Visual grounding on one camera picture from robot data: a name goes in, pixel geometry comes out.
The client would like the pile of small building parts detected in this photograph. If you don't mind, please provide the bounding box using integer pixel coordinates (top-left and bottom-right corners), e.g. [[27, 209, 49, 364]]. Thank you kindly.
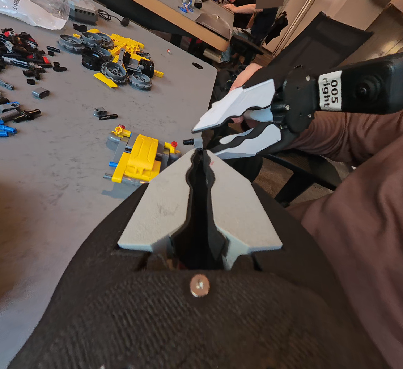
[[0, 28, 67, 138]]

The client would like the person's right hand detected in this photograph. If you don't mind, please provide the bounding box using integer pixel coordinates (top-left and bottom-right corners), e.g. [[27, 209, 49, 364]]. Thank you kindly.
[[229, 63, 264, 93]]

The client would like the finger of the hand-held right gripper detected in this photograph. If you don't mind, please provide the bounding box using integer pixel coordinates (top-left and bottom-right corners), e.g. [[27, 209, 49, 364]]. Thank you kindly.
[[213, 123, 282, 160], [191, 78, 278, 134]]

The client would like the yellow curved toy arm assembly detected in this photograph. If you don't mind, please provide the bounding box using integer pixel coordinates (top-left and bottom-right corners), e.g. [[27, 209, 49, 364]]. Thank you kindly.
[[104, 124, 181, 183]]

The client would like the long wooden table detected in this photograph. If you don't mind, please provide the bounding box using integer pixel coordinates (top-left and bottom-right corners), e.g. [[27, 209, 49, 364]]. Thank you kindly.
[[58, 0, 235, 53]]

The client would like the yellow toy chassis with wheels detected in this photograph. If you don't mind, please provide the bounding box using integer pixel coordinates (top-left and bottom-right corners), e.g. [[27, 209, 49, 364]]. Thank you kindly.
[[58, 28, 164, 90]]

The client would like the grey desk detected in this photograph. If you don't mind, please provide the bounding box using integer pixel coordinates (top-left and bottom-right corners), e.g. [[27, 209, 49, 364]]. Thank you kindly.
[[0, 10, 218, 341]]

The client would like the black office chair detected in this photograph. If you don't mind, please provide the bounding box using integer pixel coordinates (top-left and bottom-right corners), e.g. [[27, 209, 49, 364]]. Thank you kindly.
[[261, 11, 373, 209]]

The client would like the yellow wedge panel piece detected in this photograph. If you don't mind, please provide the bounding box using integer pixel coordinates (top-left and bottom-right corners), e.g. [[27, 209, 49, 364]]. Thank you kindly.
[[93, 73, 118, 88]]

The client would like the person's right forearm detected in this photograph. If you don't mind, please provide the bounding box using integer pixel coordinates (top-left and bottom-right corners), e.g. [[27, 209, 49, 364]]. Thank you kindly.
[[285, 111, 403, 168]]

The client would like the person's brown top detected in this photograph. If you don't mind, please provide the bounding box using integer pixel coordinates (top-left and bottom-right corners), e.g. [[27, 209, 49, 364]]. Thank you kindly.
[[287, 136, 403, 369]]

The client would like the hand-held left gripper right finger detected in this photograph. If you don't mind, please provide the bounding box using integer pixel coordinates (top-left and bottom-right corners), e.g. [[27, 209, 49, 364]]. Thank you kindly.
[[201, 149, 284, 271]]

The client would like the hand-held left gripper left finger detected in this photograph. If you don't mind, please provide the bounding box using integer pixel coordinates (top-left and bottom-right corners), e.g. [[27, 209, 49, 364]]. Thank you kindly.
[[117, 148, 202, 253]]

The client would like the black cable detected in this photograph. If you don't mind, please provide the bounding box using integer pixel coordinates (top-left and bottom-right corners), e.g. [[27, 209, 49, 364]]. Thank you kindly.
[[97, 10, 130, 27]]

